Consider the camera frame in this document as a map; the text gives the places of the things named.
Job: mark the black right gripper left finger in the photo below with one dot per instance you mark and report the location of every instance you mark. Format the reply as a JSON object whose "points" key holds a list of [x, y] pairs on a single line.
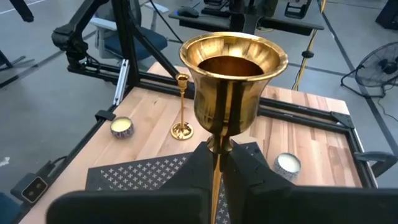
{"points": [[130, 207]]}

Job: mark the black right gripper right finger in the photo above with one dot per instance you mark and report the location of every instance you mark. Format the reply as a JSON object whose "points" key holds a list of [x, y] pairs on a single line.
{"points": [[295, 205]]}

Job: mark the yellow candle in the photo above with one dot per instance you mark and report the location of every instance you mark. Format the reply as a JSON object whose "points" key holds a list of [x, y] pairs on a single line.
{"points": [[122, 126]]}

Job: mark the gold metal candlestick holder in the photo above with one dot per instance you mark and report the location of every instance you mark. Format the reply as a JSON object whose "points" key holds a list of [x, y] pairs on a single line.
{"points": [[230, 102], [182, 130]]}

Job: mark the black perforated metal shelf riser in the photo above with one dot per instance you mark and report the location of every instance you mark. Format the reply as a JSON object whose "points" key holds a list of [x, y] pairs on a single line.
{"points": [[140, 174]]}

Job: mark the silver aluminium bar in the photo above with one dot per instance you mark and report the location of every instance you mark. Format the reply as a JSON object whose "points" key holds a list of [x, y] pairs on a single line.
{"points": [[122, 81]]}

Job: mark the black floor fan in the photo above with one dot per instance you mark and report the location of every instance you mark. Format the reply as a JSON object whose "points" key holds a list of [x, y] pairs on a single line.
{"points": [[388, 67]]}

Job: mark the office chair with blue seat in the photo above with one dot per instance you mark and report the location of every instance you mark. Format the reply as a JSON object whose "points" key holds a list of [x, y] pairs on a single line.
{"points": [[146, 40]]}

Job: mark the black desk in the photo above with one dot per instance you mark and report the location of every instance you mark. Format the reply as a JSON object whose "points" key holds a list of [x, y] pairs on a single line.
{"points": [[280, 26]]}

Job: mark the black computer mouse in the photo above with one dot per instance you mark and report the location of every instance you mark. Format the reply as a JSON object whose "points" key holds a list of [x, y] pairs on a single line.
{"points": [[188, 12]]}

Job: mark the black keyboard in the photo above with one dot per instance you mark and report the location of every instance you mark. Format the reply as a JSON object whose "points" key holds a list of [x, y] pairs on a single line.
{"points": [[217, 12]]}

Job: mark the black computer tower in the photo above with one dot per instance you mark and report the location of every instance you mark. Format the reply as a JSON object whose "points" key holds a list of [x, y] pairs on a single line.
{"points": [[388, 14]]}

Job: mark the black frame clamp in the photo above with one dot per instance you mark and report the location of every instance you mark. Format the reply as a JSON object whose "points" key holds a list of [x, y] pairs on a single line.
{"points": [[373, 156], [105, 115]]}

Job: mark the black table-level camera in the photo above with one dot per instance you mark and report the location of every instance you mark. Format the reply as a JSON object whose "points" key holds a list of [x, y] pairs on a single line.
{"points": [[34, 189]]}

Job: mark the black aluminium rig frame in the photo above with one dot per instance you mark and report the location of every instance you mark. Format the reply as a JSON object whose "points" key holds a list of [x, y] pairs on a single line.
{"points": [[127, 46]]}

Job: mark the black open-frame device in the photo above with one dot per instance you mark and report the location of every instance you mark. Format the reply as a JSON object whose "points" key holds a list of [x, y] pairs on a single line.
{"points": [[298, 9]]}

